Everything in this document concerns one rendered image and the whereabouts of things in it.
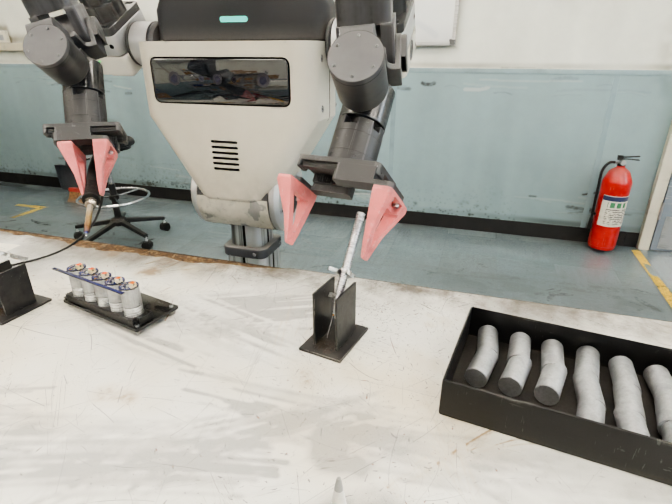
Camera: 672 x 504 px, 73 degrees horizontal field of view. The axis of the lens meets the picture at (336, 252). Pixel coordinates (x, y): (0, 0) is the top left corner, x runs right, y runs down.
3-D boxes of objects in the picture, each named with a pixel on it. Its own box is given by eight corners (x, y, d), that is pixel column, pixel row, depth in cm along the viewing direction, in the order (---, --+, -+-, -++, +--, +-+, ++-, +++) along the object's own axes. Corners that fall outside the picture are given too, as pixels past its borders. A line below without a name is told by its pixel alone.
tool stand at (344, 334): (359, 364, 61) (380, 284, 62) (329, 363, 52) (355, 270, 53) (321, 352, 63) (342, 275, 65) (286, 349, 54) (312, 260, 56)
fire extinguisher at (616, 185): (584, 240, 283) (605, 151, 261) (613, 243, 279) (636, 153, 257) (589, 249, 270) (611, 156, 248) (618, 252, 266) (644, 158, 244)
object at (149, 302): (64, 306, 67) (62, 299, 67) (108, 286, 73) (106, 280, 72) (137, 337, 60) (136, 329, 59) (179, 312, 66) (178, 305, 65)
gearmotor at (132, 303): (136, 311, 63) (130, 278, 61) (149, 316, 62) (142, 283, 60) (121, 320, 61) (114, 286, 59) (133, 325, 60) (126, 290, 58)
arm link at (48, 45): (101, 23, 72) (47, 39, 72) (60, -28, 61) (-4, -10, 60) (123, 92, 71) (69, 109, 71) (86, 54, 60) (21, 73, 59)
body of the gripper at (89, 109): (120, 133, 67) (115, 85, 67) (41, 136, 64) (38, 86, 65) (129, 148, 73) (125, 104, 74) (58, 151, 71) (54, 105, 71)
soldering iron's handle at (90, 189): (102, 206, 68) (108, 154, 76) (98, 193, 66) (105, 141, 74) (84, 207, 67) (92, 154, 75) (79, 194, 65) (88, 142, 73)
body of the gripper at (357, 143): (376, 178, 48) (394, 113, 49) (293, 168, 52) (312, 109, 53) (393, 200, 53) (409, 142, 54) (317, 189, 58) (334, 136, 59)
